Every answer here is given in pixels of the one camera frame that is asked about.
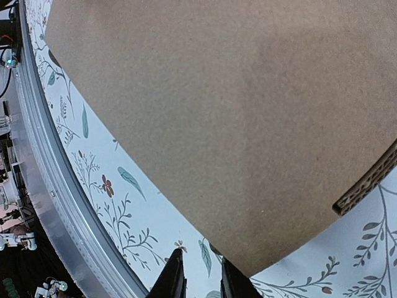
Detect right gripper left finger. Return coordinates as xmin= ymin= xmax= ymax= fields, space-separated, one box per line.
xmin=148 ymin=248 xmax=187 ymax=298

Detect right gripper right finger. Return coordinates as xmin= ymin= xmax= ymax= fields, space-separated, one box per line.
xmin=220 ymin=258 xmax=262 ymax=298

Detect brown cardboard paper box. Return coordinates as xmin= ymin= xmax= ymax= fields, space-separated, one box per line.
xmin=45 ymin=1 xmax=396 ymax=276

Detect floral patterned table cloth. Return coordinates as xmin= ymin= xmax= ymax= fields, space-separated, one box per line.
xmin=25 ymin=1 xmax=396 ymax=297

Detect aluminium front rail base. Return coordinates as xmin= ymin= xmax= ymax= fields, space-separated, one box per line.
xmin=11 ymin=1 xmax=148 ymax=297

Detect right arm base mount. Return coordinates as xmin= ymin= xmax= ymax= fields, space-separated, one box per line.
xmin=1 ymin=1 xmax=23 ymax=98

